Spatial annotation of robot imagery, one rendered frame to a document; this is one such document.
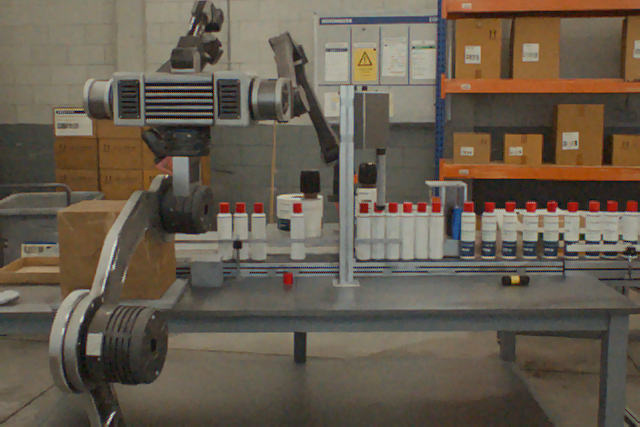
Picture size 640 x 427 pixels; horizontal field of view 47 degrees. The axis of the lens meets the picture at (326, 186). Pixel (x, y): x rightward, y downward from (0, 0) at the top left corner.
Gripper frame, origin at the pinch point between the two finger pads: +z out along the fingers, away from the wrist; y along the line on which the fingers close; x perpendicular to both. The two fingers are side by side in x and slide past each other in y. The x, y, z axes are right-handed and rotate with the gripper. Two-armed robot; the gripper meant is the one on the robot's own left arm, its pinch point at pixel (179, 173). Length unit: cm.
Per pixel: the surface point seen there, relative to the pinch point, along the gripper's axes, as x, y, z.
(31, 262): 62, -14, -8
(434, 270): -54, -6, 86
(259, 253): -9.7, -14.4, 42.4
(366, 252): -39, -8, 66
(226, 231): -5.8, -16.3, 29.1
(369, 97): -75, -22, 25
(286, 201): -16, 42, 32
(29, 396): 151, 60, 27
